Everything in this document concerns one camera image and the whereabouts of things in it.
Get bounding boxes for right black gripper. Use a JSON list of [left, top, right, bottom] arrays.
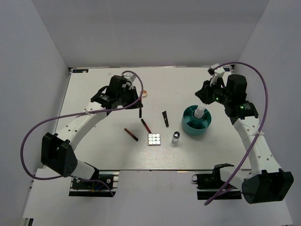
[[195, 77, 231, 105]]

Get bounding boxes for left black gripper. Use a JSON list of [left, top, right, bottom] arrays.
[[118, 86, 143, 110]]

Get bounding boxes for white lotion bottle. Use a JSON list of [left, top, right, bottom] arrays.
[[193, 105, 206, 119]]

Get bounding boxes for red lip gloss black cap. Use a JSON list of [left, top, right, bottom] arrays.
[[124, 128, 139, 142]]

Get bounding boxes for black squeeze tube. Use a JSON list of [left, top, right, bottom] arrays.
[[162, 111, 169, 128]]

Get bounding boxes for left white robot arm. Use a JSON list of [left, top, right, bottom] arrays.
[[41, 71, 143, 188]]

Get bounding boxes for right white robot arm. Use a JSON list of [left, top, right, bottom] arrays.
[[195, 74, 293, 205]]

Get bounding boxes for red lip gloss near palette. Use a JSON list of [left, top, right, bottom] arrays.
[[141, 119, 151, 133]]

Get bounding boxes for teal round organizer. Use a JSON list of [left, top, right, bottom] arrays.
[[182, 104, 212, 136]]

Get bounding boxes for clear eyeshadow palette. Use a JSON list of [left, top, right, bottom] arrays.
[[147, 133, 161, 146]]

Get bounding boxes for clear bottle black cap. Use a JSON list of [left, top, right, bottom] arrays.
[[172, 131, 180, 144]]

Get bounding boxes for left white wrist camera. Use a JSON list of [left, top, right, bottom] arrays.
[[121, 71, 136, 89]]

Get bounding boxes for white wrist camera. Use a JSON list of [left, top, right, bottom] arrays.
[[207, 64, 225, 87], [121, 71, 136, 89]]

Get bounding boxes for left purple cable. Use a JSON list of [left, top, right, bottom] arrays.
[[20, 70, 144, 197]]

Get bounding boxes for purple cable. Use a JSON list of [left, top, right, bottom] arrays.
[[20, 70, 144, 197], [203, 62, 269, 206]]

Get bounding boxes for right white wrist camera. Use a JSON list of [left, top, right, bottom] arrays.
[[207, 64, 225, 87]]

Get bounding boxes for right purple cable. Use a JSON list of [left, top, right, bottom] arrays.
[[203, 62, 269, 206]]

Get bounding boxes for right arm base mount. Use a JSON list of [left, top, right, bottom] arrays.
[[191, 163, 242, 200]]

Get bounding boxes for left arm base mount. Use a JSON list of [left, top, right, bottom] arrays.
[[69, 171, 119, 197]]

